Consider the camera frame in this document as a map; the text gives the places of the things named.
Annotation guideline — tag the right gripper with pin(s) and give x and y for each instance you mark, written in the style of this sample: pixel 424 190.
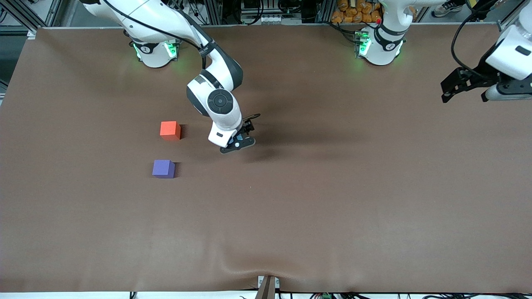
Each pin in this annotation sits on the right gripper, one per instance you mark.
pixel 248 125

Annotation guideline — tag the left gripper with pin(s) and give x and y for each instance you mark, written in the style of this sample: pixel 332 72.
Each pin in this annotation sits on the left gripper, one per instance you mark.
pixel 479 70

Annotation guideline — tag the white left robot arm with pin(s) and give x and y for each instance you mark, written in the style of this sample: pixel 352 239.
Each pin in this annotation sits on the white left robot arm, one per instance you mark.
pixel 386 45

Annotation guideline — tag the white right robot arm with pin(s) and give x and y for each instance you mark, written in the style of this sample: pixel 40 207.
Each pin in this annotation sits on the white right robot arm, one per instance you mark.
pixel 166 20

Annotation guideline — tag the orange foam block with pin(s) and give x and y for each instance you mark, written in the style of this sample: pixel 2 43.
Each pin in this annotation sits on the orange foam block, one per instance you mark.
pixel 170 131

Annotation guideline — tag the purple foam block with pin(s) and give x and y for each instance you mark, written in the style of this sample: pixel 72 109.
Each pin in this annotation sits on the purple foam block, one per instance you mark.
pixel 163 168

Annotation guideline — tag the white terminal block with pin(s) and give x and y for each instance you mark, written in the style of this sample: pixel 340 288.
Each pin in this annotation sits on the white terminal block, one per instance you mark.
pixel 270 19

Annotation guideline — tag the grey white sneaker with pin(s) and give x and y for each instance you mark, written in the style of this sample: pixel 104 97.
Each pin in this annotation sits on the grey white sneaker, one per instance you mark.
pixel 447 8

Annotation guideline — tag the brown table mat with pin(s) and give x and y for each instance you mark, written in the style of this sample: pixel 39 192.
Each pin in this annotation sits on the brown table mat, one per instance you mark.
pixel 266 207

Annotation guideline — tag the green terminal connector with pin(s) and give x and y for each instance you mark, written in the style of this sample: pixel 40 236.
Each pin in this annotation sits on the green terminal connector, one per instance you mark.
pixel 326 296

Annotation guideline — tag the aluminium frame profile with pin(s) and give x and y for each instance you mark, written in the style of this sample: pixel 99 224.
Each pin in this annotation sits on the aluminium frame profile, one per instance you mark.
pixel 326 10
pixel 213 12
pixel 52 12

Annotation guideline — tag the brown post with white bracket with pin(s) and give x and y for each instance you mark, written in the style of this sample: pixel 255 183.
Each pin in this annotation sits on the brown post with white bracket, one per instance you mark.
pixel 267 287

